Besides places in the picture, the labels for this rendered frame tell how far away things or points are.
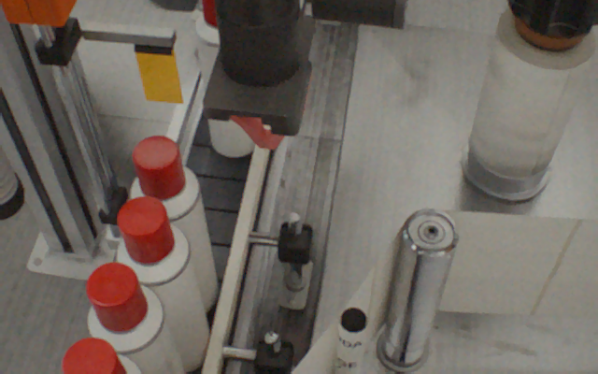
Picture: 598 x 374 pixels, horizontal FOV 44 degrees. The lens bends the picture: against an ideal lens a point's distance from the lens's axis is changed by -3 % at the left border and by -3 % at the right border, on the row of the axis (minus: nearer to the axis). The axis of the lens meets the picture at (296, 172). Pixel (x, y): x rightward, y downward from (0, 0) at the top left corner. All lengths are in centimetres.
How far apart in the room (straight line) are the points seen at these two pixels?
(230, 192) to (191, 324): 20
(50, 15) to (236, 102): 14
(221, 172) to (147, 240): 29
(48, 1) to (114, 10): 55
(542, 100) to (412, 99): 21
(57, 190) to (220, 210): 16
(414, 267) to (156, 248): 17
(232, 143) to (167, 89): 20
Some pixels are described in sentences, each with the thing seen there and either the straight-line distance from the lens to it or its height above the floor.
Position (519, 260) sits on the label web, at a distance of 59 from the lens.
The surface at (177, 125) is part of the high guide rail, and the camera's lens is 71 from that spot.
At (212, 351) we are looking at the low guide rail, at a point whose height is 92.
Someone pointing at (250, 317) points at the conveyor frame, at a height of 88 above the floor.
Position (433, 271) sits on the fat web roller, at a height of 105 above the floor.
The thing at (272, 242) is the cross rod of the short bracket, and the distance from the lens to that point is 69.
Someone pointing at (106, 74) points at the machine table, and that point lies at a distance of 97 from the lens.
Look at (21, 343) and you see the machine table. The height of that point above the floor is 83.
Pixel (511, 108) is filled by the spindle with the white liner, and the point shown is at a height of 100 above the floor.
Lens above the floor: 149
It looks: 53 degrees down
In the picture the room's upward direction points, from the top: 1 degrees counter-clockwise
